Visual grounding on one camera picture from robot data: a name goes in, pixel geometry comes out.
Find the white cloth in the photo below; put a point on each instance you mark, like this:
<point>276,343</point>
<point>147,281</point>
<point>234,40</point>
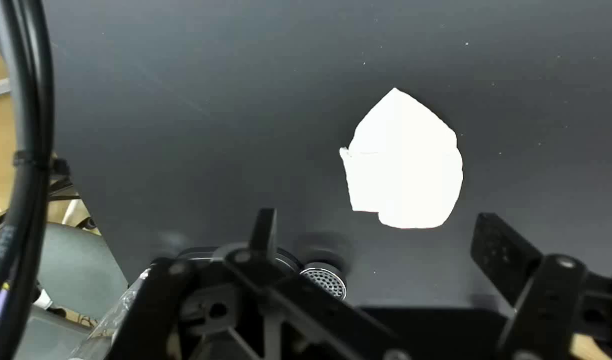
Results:
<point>402,164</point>

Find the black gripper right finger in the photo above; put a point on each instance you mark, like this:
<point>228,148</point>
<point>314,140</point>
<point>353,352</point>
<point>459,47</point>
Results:
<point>502,255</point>

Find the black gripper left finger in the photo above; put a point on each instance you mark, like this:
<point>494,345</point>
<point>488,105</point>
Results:
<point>263,241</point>

